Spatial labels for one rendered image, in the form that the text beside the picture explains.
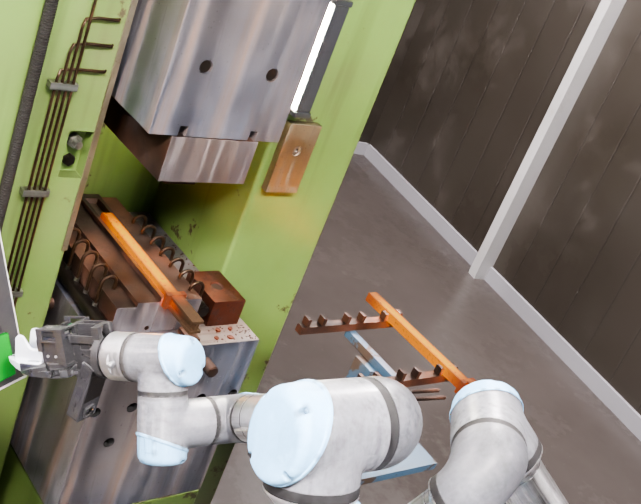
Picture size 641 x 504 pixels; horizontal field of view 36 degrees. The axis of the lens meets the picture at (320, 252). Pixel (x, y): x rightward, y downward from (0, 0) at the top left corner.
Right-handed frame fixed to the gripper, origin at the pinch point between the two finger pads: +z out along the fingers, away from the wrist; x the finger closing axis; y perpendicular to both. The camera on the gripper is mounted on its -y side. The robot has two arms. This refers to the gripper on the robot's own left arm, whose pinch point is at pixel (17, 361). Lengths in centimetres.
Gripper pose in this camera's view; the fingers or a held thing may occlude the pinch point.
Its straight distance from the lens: 172.7
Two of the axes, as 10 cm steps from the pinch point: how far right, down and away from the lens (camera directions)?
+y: -1.1, -9.7, -2.2
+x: -4.5, 2.5, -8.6
